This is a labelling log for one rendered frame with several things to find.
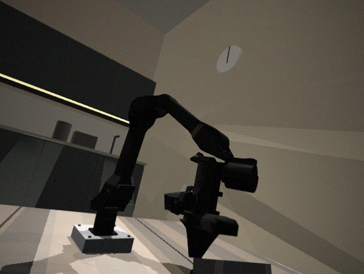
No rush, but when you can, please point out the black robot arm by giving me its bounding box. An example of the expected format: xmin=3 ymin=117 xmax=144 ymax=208
xmin=88 ymin=94 xmax=259 ymax=236

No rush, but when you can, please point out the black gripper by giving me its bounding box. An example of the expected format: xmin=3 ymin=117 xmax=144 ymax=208
xmin=174 ymin=182 xmax=239 ymax=258

